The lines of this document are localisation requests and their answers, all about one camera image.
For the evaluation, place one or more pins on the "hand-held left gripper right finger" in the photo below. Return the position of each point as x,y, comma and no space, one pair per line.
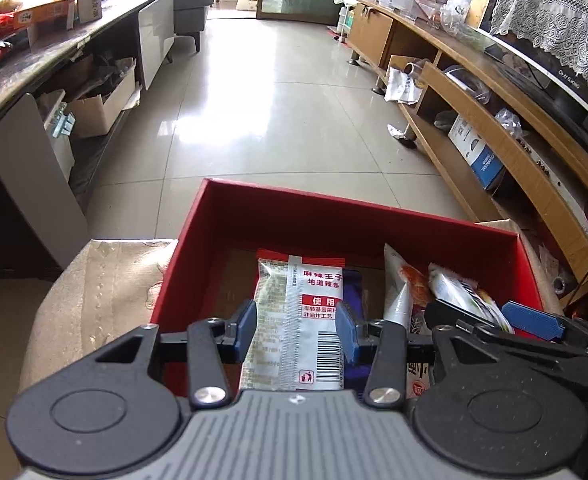
348,335

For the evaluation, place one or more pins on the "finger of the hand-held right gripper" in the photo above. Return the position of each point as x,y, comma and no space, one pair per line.
449,315
534,321

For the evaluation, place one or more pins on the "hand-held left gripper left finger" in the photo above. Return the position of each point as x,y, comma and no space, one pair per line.
244,332

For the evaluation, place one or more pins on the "wafer biscuit packet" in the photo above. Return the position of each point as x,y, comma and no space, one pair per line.
466,295

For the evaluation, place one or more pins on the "blue snack packet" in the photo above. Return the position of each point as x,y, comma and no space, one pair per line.
351,285

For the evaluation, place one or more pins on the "red white spicy strip packet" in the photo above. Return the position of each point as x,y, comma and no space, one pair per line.
294,320

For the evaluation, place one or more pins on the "white sausage packet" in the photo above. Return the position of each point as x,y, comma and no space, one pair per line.
399,290

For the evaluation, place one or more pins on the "red cardboard box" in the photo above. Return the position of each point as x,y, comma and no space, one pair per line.
324,215

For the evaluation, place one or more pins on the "white audio player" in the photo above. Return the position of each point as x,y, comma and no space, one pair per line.
554,195

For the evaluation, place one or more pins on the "blue white box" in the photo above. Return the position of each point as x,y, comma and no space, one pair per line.
474,152

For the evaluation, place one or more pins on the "black television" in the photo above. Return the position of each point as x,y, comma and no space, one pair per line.
564,95

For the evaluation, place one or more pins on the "wooden television cabinet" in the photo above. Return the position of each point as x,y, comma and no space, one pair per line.
474,85

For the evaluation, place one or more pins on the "white paper bag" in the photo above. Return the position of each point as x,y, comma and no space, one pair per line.
404,85

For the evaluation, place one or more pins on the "open cardboard box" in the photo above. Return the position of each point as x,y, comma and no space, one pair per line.
99,110

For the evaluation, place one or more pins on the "dark low cabinet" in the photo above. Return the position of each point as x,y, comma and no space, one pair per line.
19,180

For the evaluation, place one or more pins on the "white lace cloth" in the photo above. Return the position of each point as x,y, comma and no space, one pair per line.
559,15

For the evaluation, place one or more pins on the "white plastic trolley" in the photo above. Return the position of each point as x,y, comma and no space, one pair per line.
346,17

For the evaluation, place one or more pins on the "white carton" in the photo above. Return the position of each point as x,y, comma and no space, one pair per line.
89,4

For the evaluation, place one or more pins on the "orange carton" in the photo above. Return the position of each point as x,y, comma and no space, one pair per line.
44,12

